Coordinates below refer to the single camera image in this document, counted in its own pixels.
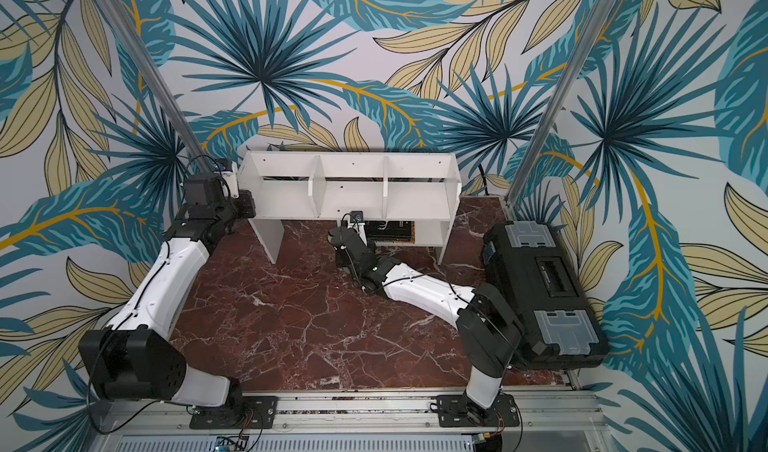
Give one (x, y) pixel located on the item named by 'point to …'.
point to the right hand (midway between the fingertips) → (348, 240)
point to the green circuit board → (222, 449)
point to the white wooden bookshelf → (406, 197)
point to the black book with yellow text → (391, 232)
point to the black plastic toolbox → (537, 273)
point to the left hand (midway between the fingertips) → (246, 196)
